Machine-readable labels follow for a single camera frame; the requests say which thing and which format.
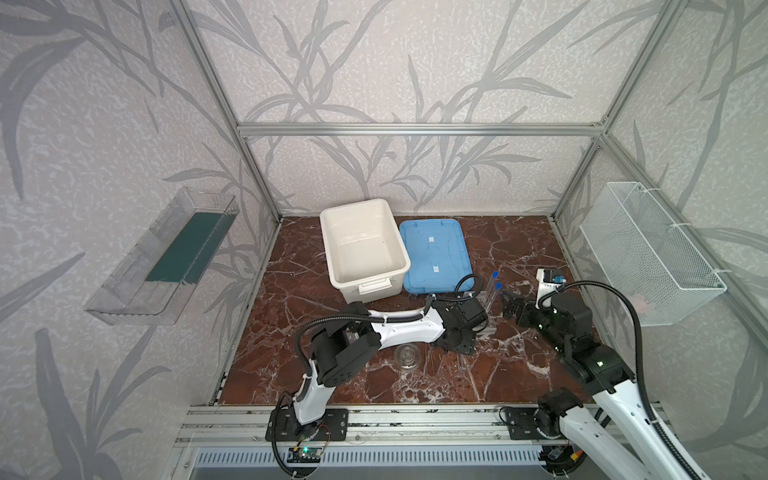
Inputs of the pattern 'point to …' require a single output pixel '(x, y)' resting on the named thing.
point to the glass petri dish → (407, 357)
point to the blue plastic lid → (435, 256)
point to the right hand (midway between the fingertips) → (517, 285)
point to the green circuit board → (304, 455)
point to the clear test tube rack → (496, 313)
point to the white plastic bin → (366, 256)
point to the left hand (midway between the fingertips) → (466, 340)
